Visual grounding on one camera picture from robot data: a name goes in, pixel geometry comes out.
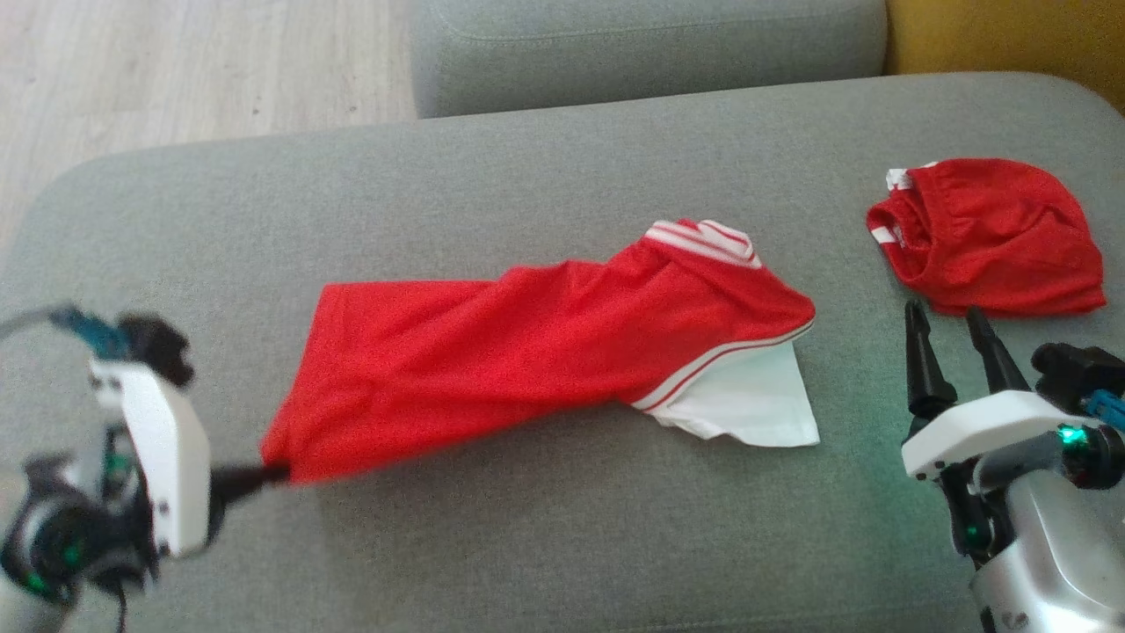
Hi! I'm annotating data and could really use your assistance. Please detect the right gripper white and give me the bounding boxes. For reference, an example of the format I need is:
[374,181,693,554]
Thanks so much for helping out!
[901,300,1125,491]

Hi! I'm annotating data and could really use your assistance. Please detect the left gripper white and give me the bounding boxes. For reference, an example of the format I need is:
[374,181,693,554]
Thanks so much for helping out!
[88,359,292,560]

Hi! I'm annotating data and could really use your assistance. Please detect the red shorts white stripes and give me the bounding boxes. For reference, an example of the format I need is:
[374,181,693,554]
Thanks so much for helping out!
[865,157,1107,318]

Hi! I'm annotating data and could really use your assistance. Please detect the red white basketball jersey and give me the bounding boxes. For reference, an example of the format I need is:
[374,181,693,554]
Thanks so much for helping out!
[260,217,822,486]

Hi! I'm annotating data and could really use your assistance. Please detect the grey sofa seat cushion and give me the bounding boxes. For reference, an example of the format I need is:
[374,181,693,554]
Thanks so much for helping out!
[0,72,1125,633]

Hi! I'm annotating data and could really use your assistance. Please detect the yellow cushion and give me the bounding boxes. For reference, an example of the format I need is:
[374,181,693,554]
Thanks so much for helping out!
[885,0,1125,117]

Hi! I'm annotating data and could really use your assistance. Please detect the grey sofa back cushion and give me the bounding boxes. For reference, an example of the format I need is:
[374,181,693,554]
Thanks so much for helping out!
[411,0,889,120]

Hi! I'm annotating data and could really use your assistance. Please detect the right blue cable plug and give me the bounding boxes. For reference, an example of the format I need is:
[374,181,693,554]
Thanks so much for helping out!
[1085,389,1125,432]

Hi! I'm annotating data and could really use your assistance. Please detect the blue cable plug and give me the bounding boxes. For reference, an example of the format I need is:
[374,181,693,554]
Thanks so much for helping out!
[1085,389,1125,432]
[48,302,130,359]

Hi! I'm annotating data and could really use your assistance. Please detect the left blue cable plug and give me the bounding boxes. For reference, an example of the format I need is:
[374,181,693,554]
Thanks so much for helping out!
[48,302,130,359]

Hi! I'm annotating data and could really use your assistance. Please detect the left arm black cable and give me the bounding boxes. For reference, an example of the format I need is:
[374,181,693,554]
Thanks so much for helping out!
[0,303,80,346]

